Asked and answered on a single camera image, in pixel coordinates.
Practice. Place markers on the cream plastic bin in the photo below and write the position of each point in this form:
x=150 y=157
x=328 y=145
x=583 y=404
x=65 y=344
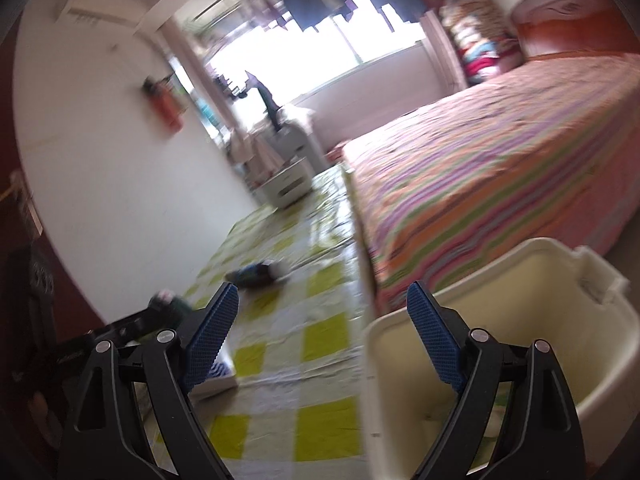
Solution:
x=525 y=290

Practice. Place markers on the blue and white packet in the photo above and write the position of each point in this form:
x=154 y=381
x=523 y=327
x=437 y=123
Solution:
x=255 y=275

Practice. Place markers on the white washing machine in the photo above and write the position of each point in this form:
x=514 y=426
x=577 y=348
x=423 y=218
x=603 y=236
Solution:
x=302 y=135

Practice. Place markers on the dark red door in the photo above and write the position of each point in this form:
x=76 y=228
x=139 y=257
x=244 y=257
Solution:
x=15 y=185

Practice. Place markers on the green checked plastic tablecloth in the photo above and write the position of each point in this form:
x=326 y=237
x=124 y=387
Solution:
x=300 y=310

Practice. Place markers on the pink curtain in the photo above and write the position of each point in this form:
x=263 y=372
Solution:
x=445 y=50

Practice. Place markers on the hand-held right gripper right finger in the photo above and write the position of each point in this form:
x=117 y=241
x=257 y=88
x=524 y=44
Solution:
x=432 y=332

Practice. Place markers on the wooden headboard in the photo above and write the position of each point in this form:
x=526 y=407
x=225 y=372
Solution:
x=565 y=20

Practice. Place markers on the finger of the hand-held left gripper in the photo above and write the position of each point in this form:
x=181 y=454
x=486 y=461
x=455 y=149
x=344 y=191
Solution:
x=137 y=322

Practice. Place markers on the stack of folded quilts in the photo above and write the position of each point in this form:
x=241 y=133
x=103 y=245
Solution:
x=475 y=40

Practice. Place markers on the beige hanging cloth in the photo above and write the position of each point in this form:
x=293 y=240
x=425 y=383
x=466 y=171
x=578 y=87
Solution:
x=250 y=152

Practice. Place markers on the dark hanging cloth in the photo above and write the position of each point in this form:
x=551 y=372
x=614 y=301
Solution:
x=267 y=100

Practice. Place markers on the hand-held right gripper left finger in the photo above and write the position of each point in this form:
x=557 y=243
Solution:
x=212 y=332

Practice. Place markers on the small white drawer box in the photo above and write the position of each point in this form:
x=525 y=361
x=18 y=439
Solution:
x=287 y=182

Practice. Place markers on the bed with striped sheet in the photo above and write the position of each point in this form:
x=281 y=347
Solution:
x=490 y=175

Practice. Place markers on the white box with blue stripes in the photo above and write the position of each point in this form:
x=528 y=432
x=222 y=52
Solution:
x=220 y=382

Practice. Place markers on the red hanging bag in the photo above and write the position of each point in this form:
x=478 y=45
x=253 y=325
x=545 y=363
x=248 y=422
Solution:
x=165 y=105

